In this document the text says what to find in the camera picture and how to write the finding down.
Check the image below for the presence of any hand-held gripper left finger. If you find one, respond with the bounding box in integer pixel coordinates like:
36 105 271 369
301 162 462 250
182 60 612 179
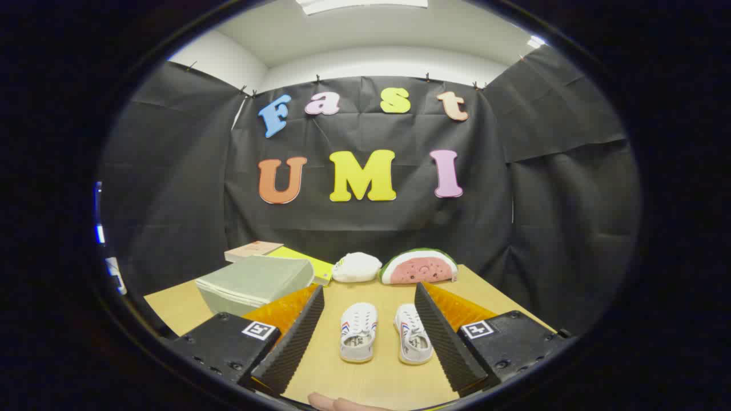
168 284 325 398

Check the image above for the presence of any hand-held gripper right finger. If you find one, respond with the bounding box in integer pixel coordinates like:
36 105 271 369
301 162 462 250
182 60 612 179
414 282 573 396

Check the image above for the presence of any white canvas shoe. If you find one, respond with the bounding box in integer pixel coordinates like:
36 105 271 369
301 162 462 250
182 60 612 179
394 303 433 366
340 302 378 364

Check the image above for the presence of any beige fabric storage box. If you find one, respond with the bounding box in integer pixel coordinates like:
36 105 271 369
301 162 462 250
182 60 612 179
195 255 315 317

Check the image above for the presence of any watermelon slice plush toy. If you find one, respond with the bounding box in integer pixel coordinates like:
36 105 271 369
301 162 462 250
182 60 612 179
379 248 459 285

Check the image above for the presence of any yellow book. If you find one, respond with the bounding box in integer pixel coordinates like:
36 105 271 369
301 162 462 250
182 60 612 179
266 246 335 286

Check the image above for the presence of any white plush toy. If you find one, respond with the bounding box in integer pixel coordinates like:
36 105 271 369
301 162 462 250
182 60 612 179
332 252 383 284

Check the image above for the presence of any beige book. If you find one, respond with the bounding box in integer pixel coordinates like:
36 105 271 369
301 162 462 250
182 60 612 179
224 241 284 263

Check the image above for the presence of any ceiling light panel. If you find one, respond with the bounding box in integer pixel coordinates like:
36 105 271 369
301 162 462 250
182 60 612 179
296 0 429 15

